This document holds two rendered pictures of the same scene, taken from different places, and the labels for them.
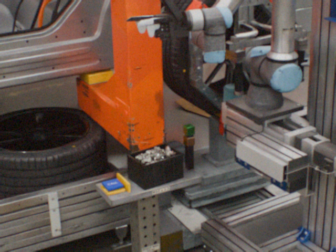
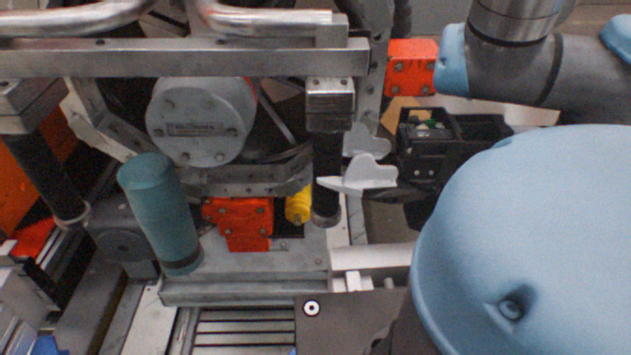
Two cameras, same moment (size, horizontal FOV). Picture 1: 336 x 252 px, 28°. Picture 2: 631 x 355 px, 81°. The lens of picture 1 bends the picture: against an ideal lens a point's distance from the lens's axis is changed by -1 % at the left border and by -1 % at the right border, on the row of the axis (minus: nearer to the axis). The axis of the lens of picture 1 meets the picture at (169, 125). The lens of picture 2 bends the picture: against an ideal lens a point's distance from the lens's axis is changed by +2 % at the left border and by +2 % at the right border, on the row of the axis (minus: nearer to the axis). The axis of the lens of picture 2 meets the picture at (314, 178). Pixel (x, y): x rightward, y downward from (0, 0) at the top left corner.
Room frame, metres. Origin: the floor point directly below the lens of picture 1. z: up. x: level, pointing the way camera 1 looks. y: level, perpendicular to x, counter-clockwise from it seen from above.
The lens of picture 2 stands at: (2.63, -0.75, 1.13)
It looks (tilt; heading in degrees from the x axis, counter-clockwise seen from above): 42 degrees down; 27
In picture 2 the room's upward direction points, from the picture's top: straight up
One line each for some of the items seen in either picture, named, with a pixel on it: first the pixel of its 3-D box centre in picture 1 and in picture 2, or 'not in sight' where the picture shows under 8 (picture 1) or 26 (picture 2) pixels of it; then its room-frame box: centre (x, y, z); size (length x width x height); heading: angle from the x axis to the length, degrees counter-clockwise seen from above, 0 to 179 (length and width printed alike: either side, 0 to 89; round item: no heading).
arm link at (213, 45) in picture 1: (212, 45); not in sight; (2.30, -0.16, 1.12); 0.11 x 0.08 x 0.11; 17
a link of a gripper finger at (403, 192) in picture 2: not in sight; (396, 184); (2.96, -0.69, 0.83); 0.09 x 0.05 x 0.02; 127
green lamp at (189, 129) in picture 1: (189, 129); not in sight; (2.66, -0.08, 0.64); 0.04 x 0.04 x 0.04; 27
